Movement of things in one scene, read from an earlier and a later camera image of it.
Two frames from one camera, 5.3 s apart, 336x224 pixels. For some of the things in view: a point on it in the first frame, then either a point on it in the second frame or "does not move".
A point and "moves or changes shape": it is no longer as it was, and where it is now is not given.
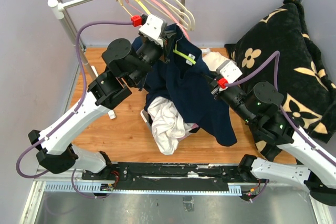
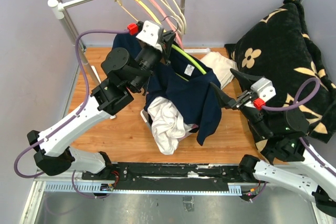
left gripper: (166, 38) does not move
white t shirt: (167, 125) does not move
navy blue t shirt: (182, 76) moves or changes shape
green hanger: (182, 55) moves or changes shape
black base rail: (170, 176) does not move
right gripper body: (216, 88) -> (244, 100)
